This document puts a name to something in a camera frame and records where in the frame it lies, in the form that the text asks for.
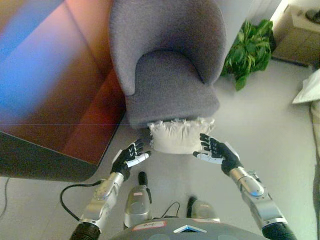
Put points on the glossy dark table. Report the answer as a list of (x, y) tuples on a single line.
[(55, 87)]

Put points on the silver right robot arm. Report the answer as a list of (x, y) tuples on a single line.
[(260, 202)]

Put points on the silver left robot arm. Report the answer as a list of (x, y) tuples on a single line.
[(100, 200)]

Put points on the white fringed pillow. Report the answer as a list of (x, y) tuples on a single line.
[(178, 136)]

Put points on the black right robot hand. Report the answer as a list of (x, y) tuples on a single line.
[(222, 153)]

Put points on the silver robot leg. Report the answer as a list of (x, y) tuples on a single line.
[(201, 207), (138, 202)]

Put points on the silver left robot leg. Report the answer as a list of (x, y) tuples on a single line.
[(138, 202)]

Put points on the silver right robot leg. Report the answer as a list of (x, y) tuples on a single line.
[(201, 207)]

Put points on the green potted plant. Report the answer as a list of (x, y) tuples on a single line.
[(247, 52)]

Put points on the white bedding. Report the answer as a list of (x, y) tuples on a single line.
[(308, 87)]

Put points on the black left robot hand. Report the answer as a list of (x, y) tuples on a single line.
[(124, 160)]

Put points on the beige wooden cabinet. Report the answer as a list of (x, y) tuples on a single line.
[(297, 32)]

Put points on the grey fabric armchair sofa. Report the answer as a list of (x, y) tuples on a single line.
[(170, 62)]

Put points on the dark robot torso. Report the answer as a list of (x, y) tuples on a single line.
[(170, 230)]

